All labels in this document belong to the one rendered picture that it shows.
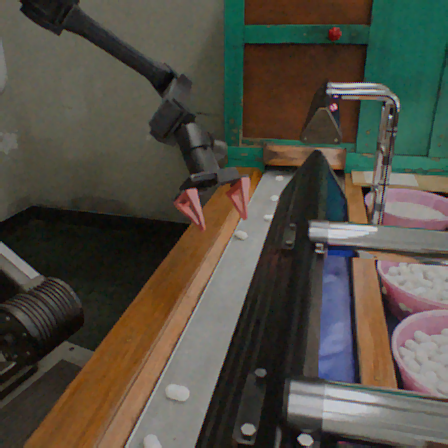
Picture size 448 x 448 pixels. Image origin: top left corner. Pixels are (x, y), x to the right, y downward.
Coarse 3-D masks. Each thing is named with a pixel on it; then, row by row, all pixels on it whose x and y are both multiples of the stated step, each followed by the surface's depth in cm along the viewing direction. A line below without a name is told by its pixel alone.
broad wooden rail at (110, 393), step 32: (224, 192) 142; (192, 224) 118; (224, 224) 119; (192, 256) 101; (160, 288) 88; (192, 288) 90; (128, 320) 78; (160, 320) 78; (96, 352) 70; (128, 352) 70; (160, 352) 72; (96, 384) 64; (128, 384) 64; (64, 416) 58; (96, 416) 58; (128, 416) 60
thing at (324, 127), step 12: (324, 84) 123; (324, 96) 95; (312, 108) 103; (324, 108) 82; (336, 108) 107; (312, 120) 83; (324, 120) 83; (336, 120) 90; (312, 132) 84; (324, 132) 83; (336, 132) 83; (324, 144) 85; (336, 144) 84
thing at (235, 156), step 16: (224, 160) 172; (240, 160) 171; (256, 160) 169; (352, 160) 161; (368, 160) 160; (400, 160) 157; (416, 160) 156; (432, 160) 155; (336, 176) 167; (368, 192) 164; (432, 192) 159
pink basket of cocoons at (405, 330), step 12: (432, 312) 80; (444, 312) 80; (408, 324) 78; (420, 324) 79; (432, 324) 80; (444, 324) 81; (396, 336) 74; (408, 336) 78; (396, 348) 70; (396, 360) 69; (408, 372) 65; (408, 384) 68; (420, 384) 63
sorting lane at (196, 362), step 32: (256, 192) 150; (256, 224) 125; (224, 256) 107; (256, 256) 107; (224, 288) 93; (192, 320) 83; (224, 320) 83; (192, 352) 74; (224, 352) 74; (160, 384) 67; (192, 384) 67; (160, 416) 62; (192, 416) 62
